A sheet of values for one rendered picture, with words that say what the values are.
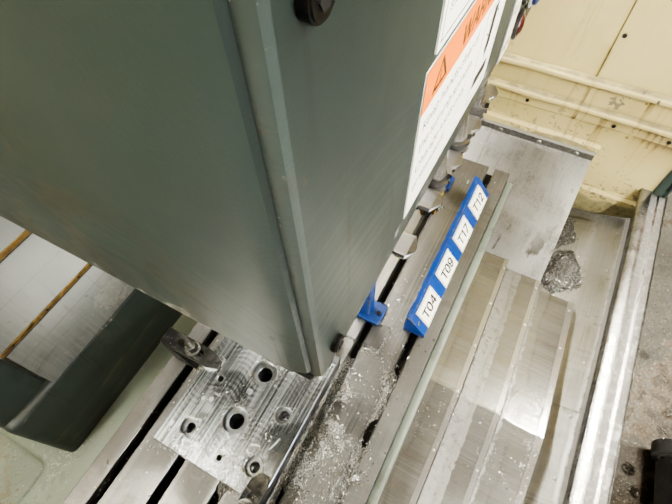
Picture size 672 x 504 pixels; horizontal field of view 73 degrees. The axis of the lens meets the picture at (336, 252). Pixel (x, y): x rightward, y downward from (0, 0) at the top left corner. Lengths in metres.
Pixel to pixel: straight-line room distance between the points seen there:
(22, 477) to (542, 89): 1.72
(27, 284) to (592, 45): 1.34
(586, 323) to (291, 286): 1.31
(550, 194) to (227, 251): 1.38
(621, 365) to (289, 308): 1.14
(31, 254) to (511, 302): 1.12
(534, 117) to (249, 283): 1.37
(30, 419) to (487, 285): 1.14
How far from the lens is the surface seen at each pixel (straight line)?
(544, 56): 1.40
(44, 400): 1.22
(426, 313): 1.02
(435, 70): 0.23
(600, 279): 1.54
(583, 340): 1.42
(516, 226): 1.45
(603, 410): 1.22
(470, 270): 1.18
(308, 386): 0.90
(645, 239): 1.51
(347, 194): 0.16
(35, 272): 0.98
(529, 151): 1.53
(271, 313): 0.19
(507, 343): 1.26
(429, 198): 0.83
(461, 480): 1.14
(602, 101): 1.44
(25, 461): 1.54
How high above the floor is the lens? 1.85
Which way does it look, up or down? 57 degrees down
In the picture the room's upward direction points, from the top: 3 degrees counter-clockwise
